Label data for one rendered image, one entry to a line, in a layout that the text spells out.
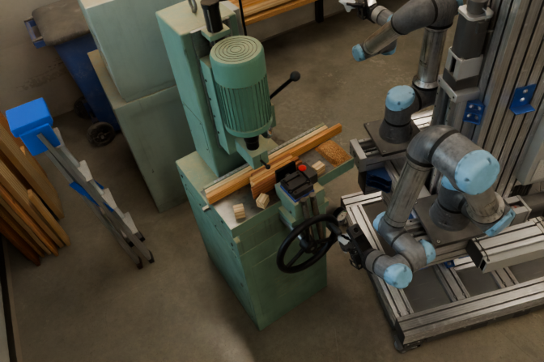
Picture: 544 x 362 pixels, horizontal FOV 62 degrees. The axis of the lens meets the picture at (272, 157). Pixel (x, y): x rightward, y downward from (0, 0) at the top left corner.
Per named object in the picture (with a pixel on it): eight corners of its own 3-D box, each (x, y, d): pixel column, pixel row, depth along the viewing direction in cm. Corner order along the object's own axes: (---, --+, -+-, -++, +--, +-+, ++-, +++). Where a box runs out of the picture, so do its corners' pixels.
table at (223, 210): (244, 257, 169) (243, 248, 165) (206, 205, 188) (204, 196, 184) (369, 180, 189) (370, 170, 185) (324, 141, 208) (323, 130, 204)
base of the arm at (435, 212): (457, 196, 182) (462, 179, 175) (478, 225, 171) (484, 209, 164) (422, 205, 180) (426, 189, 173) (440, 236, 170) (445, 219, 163)
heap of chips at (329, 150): (334, 167, 188) (334, 161, 185) (314, 148, 197) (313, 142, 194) (351, 157, 191) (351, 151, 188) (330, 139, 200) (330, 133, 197)
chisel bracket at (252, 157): (254, 173, 178) (252, 158, 172) (236, 153, 187) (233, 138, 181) (270, 164, 181) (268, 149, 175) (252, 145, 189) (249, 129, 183)
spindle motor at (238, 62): (240, 146, 159) (225, 71, 137) (216, 120, 170) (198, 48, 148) (282, 124, 165) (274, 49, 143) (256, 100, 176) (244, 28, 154)
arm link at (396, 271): (418, 282, 142) (396, 295, 139) (395, 268, 152) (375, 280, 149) (412, 261, 139) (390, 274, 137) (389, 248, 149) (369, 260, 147)
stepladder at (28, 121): (132, 275, 267) (10, 137, 180) (120, 244, 284) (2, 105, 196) (157, 260, 271) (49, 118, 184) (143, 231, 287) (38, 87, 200)
